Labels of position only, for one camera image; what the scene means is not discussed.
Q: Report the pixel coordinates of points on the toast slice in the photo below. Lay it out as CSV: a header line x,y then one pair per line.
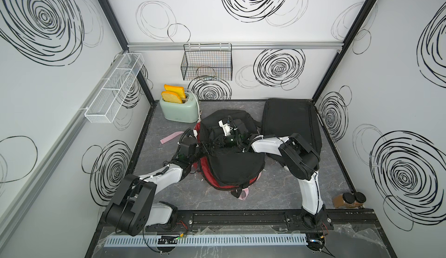
x,y
180,91
171,97

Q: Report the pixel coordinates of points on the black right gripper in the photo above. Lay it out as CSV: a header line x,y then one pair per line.
x,y
222,142

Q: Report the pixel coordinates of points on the mint green toaster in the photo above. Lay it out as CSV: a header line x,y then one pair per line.
x,y
187,112

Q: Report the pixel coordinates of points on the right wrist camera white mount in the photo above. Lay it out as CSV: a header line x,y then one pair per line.
x,y
226,127

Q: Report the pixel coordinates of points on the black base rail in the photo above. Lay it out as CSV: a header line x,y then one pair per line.
x,y
284,220

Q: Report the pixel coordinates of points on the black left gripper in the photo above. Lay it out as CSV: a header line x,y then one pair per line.
x,y
208,143

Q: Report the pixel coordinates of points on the grey wall rail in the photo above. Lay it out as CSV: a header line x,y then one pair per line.
x,y
281,45

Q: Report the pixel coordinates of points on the red and black backpack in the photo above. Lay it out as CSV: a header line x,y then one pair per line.
x,y
229,169

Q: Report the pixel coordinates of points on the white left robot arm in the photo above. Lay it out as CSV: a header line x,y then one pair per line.
x,y
132,207

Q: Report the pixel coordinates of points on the rear toast slice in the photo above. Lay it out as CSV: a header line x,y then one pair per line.
x,y
180,91

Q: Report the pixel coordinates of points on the grey slotted cable duct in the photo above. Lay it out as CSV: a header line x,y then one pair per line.
x,y
207,240

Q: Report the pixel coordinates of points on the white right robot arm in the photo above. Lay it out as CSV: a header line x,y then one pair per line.
x,y
299,157

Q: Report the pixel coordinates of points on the black corner frame post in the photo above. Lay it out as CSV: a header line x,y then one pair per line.
x,y
351,34

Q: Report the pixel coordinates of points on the front toast slice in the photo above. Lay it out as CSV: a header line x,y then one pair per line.
x,y
171,97

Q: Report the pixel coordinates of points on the brown jar black lid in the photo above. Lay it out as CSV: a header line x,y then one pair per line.
x,y
359,199
345,200

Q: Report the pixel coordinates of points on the white mesh wall shelf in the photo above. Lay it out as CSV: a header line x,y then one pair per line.
x,y
111,97

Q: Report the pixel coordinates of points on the black wire basket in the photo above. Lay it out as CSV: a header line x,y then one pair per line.
x,y
207,61

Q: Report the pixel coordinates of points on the large black backpack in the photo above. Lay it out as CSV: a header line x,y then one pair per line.
x,y
283,117

